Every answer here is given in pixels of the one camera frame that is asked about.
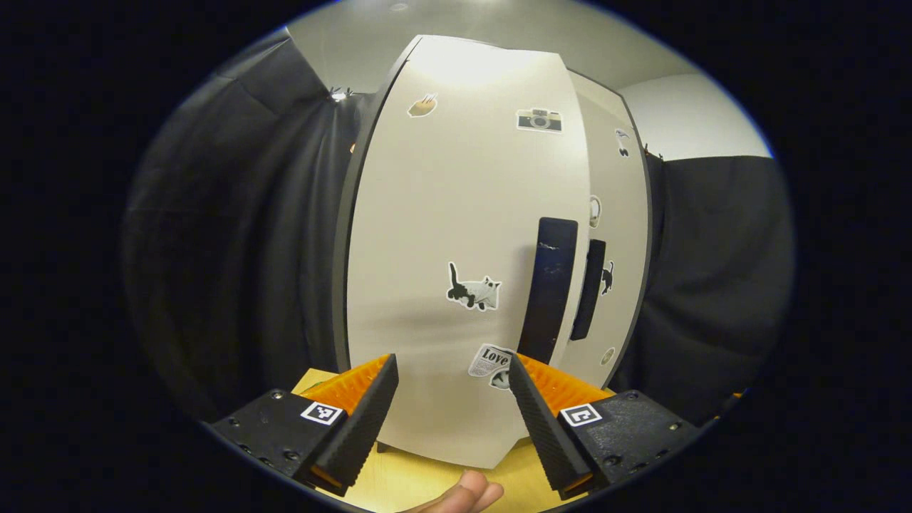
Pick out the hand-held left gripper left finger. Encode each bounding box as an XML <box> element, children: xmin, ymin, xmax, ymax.
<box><xmin>206</xmin><ymin>353</ymin><xmax>400</xmax><ymax>498</ymax></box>

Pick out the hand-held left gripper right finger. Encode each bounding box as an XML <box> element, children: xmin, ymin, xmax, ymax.
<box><xmin>507</xmin><ymin>353</ymin><xmax>703</xmax><ymax>500</ymax></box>

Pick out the white cabinet door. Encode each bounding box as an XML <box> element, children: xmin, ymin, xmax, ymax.
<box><xmin>555</xmin><ymin>70</ymin><xmax>651</xmax><ymax>390</ymax></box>
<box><xmin>345</xmin><ymin>35</ymin><xmax>593</xmax><ymax>470</ymax></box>

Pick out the black right door handle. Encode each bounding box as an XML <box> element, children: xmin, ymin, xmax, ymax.
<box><xmin>569</xmin><ymin>239</ymin><xmax>607</xmax><ymax>342</ymax></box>

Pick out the black door handle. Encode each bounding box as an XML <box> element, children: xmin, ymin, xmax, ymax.
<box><xmin>569</xmin><ymin>239</ymin><xmax>607</xmax><ymax>342</ymax></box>
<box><xmin>517</xmin><ymin>217</ymin><xmax>580</xmax><ymax>365</ymax></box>

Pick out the black left door handle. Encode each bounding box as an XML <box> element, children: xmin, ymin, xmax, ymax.
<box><xmin>517</xmin><ymin>217</ymin><xmax>580</xmax><ymax>365</ymax></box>

